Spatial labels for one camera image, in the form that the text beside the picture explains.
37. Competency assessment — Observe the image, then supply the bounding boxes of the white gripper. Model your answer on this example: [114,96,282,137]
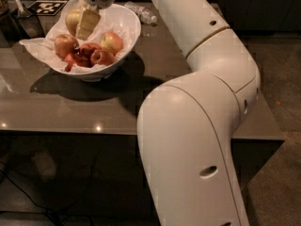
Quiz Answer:
[75,0,115,40]

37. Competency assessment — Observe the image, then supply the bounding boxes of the black white fiducial marker card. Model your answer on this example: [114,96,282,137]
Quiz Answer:
[28,0,66,16]

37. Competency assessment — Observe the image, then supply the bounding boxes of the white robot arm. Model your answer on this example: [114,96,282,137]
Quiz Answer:
[137,0,261,226]

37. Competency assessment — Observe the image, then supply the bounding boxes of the red apple far left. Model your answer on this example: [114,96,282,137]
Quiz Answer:
[55,34,79,58]

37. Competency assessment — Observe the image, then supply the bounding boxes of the dark scoop with white handle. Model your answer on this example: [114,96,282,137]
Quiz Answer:
[14,0,44,39]

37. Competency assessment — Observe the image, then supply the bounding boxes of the red apple front middle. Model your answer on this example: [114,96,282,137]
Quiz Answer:
[90,50,115,66]

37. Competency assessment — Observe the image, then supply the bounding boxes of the large yellow-red apple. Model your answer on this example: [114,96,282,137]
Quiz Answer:
[65,8,79,36]

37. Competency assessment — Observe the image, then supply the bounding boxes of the red apple front left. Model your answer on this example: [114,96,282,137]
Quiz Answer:
[64,53,82,72]

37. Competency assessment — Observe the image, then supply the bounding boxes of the white bowl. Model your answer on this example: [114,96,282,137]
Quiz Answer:
[45,5,141,82]

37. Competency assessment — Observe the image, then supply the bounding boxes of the red-yellow apple right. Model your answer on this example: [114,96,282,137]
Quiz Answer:
[100,32,123,56]

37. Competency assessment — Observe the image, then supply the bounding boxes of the clear plastic water bottle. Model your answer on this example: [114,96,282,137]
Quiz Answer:
[124,2,157,25]

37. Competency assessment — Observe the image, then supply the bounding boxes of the dark red apple centre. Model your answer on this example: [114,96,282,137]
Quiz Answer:
[74,42,101,68]

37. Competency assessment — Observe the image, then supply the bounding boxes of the white tissue paper liner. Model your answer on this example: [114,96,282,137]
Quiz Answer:
[18,0,135,74]

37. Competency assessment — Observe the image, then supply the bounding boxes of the black floor cable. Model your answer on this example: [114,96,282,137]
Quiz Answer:
[0,168,95,226]

